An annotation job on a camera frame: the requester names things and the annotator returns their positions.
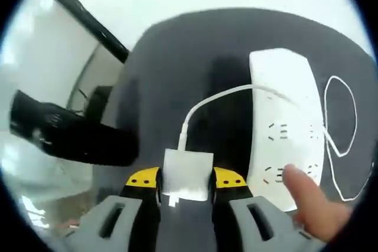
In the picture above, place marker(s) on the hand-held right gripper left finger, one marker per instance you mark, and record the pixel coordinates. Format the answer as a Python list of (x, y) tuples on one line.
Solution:
[(124, 228)]

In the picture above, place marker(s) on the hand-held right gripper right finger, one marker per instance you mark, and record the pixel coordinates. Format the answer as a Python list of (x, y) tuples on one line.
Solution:
[(248, 228)]

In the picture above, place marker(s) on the white charger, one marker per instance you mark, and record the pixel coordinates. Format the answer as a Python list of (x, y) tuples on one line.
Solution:
[(187, 172)]

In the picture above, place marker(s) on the white power strip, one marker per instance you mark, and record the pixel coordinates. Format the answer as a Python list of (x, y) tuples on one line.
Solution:
[(283, 110)]

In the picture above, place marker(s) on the person's right hand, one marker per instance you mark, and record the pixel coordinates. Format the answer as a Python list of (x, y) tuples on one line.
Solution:
[(319, 213)]

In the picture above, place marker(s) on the black cylinder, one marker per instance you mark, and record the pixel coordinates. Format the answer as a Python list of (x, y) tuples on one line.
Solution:
[(88, 142)]

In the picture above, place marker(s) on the black partition frame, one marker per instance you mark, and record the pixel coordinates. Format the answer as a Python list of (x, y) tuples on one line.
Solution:
[(91, 24)]

